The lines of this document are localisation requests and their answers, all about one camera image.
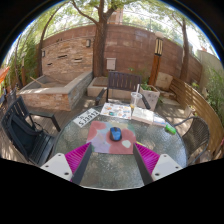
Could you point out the clear plastic cup with straw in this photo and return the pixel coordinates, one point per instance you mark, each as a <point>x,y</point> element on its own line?
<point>135,100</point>

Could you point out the wall lamp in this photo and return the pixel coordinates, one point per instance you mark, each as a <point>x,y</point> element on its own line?
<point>43,53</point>
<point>88,43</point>

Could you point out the black slatted chair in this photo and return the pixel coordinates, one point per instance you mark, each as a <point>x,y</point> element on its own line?
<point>23,133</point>

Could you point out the floral mouse pad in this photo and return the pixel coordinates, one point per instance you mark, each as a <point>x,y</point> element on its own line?
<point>100,136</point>

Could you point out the stone raised garden bed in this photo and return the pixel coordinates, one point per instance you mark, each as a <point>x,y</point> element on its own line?
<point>46,98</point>

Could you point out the white licence plate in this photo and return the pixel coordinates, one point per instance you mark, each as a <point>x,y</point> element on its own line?
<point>86,118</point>

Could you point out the white blue booklet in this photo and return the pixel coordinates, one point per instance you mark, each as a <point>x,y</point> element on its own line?
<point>159,120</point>

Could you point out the colourful sticker sheet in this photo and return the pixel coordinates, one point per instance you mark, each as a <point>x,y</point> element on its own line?
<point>116,110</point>

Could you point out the blue computer mouse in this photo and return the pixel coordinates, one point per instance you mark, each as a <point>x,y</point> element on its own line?
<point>115,134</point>

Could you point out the wooden garden lamp post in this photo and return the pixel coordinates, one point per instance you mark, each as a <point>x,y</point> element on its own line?
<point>155,63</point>

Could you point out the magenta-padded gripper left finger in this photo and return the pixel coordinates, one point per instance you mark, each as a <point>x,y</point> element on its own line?
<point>77,156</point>

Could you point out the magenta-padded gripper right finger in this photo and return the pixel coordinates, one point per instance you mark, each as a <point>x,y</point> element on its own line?
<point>147,157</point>

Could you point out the dark wicker chair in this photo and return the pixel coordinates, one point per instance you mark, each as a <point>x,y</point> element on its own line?
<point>196,133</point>

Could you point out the white book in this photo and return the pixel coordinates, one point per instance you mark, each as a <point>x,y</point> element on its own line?
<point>142,115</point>

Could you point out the yellow card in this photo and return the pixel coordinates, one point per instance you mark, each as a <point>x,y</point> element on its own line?
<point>140,144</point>

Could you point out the large tree trunk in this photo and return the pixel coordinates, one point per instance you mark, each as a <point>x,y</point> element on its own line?
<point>99,50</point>

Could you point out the thin tree trunk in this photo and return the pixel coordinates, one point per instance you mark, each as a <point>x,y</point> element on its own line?
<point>185,53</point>

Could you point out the beige stone slab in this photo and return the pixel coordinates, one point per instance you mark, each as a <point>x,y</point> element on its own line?
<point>164,81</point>

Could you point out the grey planter box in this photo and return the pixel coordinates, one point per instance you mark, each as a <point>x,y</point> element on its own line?
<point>151,95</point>

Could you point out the low concrete platform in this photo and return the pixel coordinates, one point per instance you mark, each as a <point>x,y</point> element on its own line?
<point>98,87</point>

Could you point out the green marker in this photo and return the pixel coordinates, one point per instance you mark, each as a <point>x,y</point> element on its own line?
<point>170,129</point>

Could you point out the dark wooden armchair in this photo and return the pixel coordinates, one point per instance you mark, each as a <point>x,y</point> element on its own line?
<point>123,81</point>

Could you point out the wooden slat fence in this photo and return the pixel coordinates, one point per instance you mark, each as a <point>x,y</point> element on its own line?
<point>200,106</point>

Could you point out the beige wall utility box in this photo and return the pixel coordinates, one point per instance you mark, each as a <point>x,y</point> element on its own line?
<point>111,64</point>

